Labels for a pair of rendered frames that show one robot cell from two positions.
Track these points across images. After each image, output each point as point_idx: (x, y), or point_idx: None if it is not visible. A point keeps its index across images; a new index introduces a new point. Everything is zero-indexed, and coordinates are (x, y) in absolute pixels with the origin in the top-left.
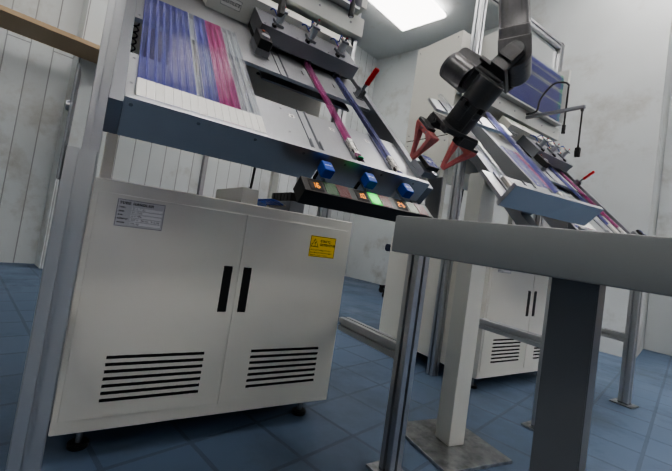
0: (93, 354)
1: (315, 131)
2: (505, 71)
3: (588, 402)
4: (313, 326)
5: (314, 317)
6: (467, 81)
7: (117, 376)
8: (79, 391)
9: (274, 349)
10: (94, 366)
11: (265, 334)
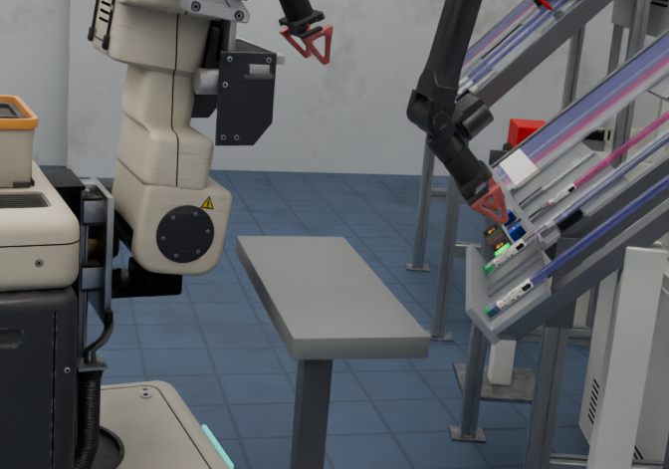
0: (591, 371)
1: (566, 177)
2: (419, 127)
3: (299, 374)
4: (662, 453)
5: (664, 441)
6: (456, 131)
7: (593, 400)
8: (585, 398)
9: (640, 455)
10: (590, 382)
11: (639, 429)
